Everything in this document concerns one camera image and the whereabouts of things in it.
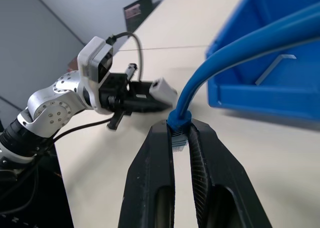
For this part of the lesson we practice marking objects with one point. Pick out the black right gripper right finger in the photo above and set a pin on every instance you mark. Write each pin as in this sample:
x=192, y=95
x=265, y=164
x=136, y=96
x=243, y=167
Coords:
x=225, y=178

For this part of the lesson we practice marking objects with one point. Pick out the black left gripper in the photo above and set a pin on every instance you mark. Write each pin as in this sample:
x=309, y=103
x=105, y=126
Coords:
x=113, y=87

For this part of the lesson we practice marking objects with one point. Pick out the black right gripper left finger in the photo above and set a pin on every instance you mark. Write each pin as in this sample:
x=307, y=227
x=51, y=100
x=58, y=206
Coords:
x=147, y=178

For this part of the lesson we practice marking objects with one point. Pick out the white ethernet coupler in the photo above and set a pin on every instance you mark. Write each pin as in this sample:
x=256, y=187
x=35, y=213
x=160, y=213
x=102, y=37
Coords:
x=163, y=91

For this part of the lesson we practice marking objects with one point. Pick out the blue plastic bin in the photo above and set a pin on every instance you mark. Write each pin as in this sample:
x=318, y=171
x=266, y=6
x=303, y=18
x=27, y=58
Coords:
x=262, y=97

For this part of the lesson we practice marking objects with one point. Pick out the black sign board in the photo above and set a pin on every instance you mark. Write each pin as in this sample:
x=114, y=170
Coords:
x=137, y=12

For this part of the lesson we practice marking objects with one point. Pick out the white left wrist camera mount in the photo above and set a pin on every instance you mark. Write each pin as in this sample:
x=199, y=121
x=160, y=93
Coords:
x=93, y=60

